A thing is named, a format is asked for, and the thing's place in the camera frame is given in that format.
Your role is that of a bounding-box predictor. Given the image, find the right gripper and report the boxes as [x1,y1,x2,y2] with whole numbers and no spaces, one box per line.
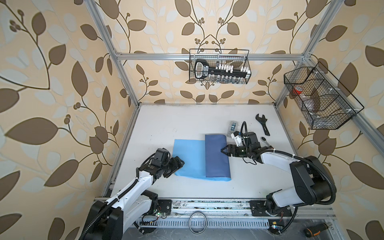
[221,144,251,157]

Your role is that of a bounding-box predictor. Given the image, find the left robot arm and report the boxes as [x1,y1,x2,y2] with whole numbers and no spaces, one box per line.
[79,148,185,240]

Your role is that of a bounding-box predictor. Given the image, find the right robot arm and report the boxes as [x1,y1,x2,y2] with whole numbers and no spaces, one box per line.
[221,132,337,217]

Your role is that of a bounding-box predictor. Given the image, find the black adjustable wrench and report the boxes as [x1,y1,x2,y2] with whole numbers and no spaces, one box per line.
[256,114,270,136]

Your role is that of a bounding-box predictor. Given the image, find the red capped plastic item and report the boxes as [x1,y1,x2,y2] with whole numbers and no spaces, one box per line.
[292,86,303,96]

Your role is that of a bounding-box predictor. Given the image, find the orange black screwdriver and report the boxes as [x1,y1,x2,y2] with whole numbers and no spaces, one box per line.
[303,223,332,238]

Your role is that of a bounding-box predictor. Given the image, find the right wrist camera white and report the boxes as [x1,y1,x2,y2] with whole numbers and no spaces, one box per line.
[231,131,244,147]

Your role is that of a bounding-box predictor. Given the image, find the red handled ratchet wrench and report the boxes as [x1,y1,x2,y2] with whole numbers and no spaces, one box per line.
[261,137,271,147]

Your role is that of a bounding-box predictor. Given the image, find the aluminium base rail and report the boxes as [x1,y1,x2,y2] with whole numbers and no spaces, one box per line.
[129,198,336,229]

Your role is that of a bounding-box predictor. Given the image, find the grey ring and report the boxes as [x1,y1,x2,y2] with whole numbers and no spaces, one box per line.
[188,211,208,235]

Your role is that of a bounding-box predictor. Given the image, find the black socket set rail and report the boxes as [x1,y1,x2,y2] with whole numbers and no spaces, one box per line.
[193,59,252,80]

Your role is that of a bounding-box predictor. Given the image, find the back wire basket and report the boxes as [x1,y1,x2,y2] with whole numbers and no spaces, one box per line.
[189,48,252,85]

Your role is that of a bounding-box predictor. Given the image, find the wire basket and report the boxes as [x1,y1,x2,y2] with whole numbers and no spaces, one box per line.
[284,62,364,130]
[189,48,252,85]

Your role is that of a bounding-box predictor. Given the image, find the right wire basket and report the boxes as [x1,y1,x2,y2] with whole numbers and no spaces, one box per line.
[284,62,364,130]

